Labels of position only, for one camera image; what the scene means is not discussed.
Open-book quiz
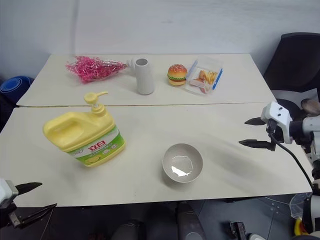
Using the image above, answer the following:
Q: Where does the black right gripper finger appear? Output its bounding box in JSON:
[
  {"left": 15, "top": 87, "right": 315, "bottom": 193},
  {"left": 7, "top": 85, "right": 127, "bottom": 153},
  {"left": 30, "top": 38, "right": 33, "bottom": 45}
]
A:
[
  {"left": 244, "top": 116, "right": 266, "bottom": 127},
  {"left": 238, "top": 138, "right": 273, "bottom": 150}
]

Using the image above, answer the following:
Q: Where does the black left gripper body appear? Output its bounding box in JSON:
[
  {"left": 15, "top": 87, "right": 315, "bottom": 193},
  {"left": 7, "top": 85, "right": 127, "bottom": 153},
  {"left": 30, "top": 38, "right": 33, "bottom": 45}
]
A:
[{"left": 0, "top": 199, "right": 19, "bottom": 229}]

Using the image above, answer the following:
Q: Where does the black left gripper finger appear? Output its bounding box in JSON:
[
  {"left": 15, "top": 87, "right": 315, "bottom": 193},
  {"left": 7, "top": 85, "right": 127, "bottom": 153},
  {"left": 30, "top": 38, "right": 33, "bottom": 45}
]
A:
[
  {"left": 14, "top": 182, "right": 43, "bottom": 199},
  {"left": 13, "top": 203, "right": 58, "bottom": 230}
]

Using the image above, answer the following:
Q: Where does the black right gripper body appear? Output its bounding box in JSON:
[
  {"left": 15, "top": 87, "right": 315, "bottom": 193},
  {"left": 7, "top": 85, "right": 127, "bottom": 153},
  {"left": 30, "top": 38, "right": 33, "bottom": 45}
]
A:
[{"left": 262, "top": 119, "right": 285, "bottom": 152}]

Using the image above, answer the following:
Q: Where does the grey round bowl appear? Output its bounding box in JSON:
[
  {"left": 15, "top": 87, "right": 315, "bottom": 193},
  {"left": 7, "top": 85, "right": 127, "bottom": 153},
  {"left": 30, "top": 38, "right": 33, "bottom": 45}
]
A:
[{"left": 162, "top": 143, "right": 204, "bottom": 189}]

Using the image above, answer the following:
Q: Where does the yellow detergent pump bottle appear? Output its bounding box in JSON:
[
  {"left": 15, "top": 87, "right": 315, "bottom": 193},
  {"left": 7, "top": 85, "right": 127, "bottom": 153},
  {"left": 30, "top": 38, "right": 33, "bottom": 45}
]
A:
[{"left": 42, "top": 91, "right": 127, "bottom": 169}]

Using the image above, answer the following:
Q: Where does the brown rounded object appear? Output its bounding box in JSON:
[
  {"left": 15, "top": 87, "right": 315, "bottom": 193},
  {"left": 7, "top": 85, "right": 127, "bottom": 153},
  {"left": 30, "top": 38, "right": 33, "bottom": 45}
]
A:
[{"left": 300, "top": 98, "right": 320, "bottom": 116}]

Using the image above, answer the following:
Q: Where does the black office chair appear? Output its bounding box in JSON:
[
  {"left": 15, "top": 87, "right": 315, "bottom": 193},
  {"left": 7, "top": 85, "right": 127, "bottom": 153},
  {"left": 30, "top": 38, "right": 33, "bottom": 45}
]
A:
[{"left": 262, "top": 32, "right": 320, "bottom": 121}]

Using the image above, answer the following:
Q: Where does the clear plastic food box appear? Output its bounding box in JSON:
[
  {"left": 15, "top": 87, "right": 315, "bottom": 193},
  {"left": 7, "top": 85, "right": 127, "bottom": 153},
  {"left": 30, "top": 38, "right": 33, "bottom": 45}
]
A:
[{"left": 184, "top": 55, "right": 224, "bottom": 97}]

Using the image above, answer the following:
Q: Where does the toy hamburger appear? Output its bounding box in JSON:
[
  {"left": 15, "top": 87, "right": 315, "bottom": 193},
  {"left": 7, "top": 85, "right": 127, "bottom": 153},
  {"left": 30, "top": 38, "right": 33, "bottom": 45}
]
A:
[{"left": 167, "top": 63, "right": 188, "bottom": 88}]

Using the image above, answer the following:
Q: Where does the yellow round object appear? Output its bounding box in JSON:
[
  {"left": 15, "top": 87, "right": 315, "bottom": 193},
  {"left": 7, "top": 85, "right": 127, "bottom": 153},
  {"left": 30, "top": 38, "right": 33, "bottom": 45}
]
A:
[{"left": 294, "top": 217, "right": 310, "bottom": 236}]

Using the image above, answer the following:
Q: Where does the dark rounded shape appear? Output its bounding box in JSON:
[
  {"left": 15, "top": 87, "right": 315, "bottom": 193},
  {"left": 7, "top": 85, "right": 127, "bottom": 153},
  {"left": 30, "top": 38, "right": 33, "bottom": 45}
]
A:
[
  {"left": 114, "top": 219, "right": 144, "bottom": 240},
  {"left": 174, "top": 200, "right": 208, "bottom": 240}
]

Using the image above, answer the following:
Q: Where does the blue rolled mat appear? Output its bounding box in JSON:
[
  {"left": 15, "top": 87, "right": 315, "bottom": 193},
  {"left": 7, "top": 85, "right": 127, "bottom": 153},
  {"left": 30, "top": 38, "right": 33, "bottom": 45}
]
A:
[{"left": 0, "top": 76, "right": 35, "bottom": 101}]

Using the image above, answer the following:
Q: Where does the white ceramic vase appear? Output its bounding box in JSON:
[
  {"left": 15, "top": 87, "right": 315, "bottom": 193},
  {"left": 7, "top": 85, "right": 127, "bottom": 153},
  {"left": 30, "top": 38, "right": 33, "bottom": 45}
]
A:
[{"left": 134, "top": 57, "right": 156, "bottom": 96}]

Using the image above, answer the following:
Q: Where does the pink flower bouquet in wrap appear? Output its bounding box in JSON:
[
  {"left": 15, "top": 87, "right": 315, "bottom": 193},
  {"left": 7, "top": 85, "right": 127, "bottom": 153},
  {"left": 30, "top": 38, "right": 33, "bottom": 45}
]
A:
[{"left": 65, "top": 55, "right": 137, "bottom": 85}]

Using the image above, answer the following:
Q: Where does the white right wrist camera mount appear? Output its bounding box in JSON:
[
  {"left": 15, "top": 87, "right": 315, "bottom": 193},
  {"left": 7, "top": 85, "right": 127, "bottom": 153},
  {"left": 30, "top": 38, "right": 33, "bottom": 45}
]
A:
[{"left": 260, "top": 100, "right": 294, "bottom": 145}]

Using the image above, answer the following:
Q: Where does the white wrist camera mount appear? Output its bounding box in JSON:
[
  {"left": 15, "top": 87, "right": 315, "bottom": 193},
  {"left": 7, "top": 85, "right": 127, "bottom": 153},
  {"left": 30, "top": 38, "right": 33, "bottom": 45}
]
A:
[
  {"left": 0, "top": 177, "right": 20, "bottom": 209},
  {"left": 260, "top": 100, "right": 294, "bottom": 145}
]

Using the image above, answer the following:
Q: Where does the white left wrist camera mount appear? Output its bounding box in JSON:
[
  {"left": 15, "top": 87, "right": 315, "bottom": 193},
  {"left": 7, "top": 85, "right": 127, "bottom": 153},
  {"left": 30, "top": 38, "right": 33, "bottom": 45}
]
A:
[{"left": 0, "top": 177, "right": 20, "bottom": 209}]

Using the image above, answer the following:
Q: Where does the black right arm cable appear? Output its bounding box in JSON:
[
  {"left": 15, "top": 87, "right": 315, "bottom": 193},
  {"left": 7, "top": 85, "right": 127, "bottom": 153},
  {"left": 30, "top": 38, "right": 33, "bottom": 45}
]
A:
[{"left": 268, "top": 131, "right": 314, "bottom": 186}]

